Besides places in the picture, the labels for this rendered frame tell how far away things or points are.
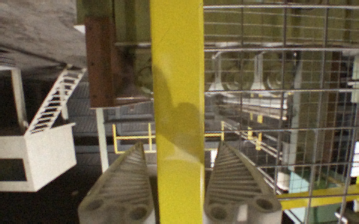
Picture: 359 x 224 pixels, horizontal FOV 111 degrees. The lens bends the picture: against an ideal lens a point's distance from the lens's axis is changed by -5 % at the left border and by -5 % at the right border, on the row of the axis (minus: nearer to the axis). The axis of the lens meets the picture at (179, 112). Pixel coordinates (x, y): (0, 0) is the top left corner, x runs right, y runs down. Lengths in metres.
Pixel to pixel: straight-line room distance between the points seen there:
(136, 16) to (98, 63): 0.42
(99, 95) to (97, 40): 0.35
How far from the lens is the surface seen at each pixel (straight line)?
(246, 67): 1.21
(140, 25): 1.14
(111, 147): 11.00
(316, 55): 1.48
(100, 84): 1.01
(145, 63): 1.11
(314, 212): 1.60
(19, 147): 8.25
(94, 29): 1.11
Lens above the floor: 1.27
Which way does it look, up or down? 7 degrees up
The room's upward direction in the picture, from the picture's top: 178 degrees clockwise
